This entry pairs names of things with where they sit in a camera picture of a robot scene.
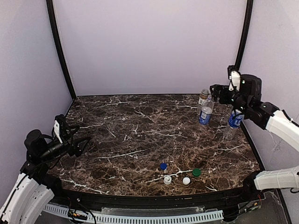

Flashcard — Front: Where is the green lid brown jar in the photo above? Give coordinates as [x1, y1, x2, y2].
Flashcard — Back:
[197, 89, 209, 115]

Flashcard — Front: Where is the blue label Pocari bottle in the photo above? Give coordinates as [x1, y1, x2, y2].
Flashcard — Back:
[223, 109, 244, 140]

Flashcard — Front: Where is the blue cap water bottle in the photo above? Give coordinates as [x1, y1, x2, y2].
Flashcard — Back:
[199, 94, 214, 128]

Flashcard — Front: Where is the blue bottle cap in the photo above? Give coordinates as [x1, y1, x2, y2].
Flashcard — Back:
[160, 163, 167, 170]

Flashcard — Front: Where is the white ribbed bottle cap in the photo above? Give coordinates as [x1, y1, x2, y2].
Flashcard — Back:
[164, 175, 172, 185]

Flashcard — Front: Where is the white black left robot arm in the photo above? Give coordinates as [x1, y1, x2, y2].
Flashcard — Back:
[0, 114, 92, 224]

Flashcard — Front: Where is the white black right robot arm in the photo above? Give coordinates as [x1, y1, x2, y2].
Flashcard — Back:
[210, 70, 299, 191]

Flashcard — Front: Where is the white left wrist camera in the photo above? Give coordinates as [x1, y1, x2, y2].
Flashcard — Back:
[53, 120, 63, 144]

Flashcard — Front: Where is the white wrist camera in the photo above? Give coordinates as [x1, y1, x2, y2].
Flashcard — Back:
[228, 65, 241, 91]
[53, 120, 63, 144]

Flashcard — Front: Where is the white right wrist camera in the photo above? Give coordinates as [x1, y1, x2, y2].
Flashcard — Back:
[228, 65, 241, 91]

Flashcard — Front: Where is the black right corner frame post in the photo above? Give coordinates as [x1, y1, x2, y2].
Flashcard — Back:
[235, 0, 254, 70]

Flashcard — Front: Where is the black corner frame post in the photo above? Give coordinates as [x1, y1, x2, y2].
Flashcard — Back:
[46, 0, 77, 101]
[235, 0, 254, 70]

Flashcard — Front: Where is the black front frame rail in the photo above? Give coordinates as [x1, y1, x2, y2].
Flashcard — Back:
[51, 172, 264, 211]

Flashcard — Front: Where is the white slotted cable duct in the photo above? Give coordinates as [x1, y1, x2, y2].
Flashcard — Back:
[43, 203, 224, 224]

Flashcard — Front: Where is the black left corner frame post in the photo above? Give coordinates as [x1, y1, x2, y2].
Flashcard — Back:
[46, 0, 77, 101]

